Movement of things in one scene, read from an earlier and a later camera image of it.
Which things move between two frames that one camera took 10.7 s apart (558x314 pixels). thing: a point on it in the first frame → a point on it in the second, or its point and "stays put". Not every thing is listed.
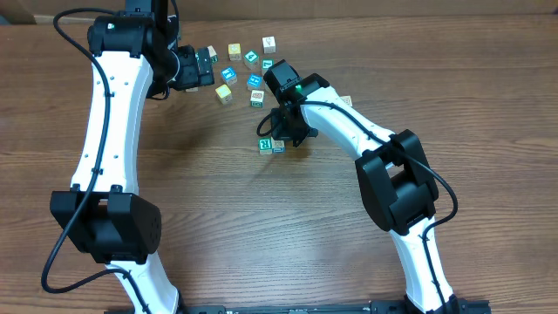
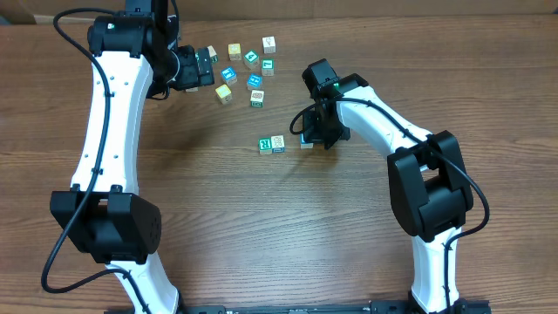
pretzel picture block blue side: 278,146 stays put
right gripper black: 282,133 → 313,133
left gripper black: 191,76 stays put
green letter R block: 265,146 stays put
